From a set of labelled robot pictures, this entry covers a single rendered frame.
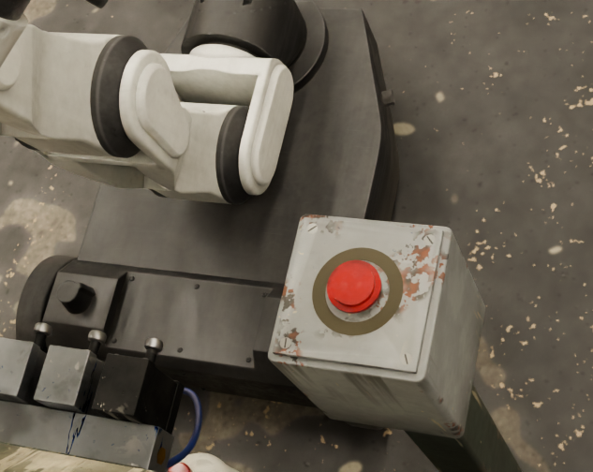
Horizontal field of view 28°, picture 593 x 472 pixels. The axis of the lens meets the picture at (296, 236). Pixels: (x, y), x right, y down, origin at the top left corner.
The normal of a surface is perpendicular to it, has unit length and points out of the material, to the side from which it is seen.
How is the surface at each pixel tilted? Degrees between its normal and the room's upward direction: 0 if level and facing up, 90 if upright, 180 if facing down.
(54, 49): 90
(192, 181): 90
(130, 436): 0
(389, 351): 0
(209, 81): 90
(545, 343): 0
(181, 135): 90
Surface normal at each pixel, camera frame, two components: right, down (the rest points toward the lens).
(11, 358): -0.29, -0.39
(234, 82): -0.22, 0.92
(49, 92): 0.93, 0.09
